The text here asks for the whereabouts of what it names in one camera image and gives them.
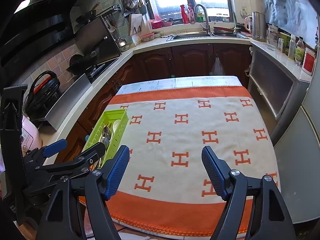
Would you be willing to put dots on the black red rice cooker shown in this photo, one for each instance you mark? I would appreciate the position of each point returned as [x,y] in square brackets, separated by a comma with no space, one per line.
[43,94]

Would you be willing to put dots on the white ceramic soup spoon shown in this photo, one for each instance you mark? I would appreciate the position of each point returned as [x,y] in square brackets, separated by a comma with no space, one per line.
[115,125]

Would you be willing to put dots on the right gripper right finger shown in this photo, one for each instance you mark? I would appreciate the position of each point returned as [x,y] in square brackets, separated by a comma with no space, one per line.
[269,219]

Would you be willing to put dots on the pink appliance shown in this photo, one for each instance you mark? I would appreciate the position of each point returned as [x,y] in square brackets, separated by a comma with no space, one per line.
[30,137]

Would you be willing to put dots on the grey refrigerator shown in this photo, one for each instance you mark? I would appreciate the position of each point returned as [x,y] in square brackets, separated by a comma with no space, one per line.
[288,100]

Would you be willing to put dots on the large silver spoon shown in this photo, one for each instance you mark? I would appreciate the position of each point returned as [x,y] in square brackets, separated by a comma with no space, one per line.
[106,136]

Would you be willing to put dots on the kitchen faucet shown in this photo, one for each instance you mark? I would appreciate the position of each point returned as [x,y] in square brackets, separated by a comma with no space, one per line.
[198,8]

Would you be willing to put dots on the green plastic utensil tray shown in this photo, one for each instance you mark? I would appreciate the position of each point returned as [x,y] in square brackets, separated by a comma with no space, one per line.
[107,119]

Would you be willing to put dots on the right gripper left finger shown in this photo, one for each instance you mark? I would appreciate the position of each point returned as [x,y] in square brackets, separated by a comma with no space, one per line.
[66,182]

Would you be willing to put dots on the orange white H blanket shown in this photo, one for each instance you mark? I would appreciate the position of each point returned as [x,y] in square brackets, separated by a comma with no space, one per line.
[165,189]

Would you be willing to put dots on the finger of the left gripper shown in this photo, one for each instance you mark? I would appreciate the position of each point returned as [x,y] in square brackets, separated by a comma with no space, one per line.
[54,148]

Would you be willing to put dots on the steel kettle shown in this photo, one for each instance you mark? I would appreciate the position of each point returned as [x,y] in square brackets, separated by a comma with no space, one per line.
[256,25]

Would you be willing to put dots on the red spray bottle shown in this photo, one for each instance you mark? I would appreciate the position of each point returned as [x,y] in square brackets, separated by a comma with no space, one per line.
[184,15]

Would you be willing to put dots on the black range hood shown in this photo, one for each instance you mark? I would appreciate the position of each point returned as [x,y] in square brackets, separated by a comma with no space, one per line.
[31,32]

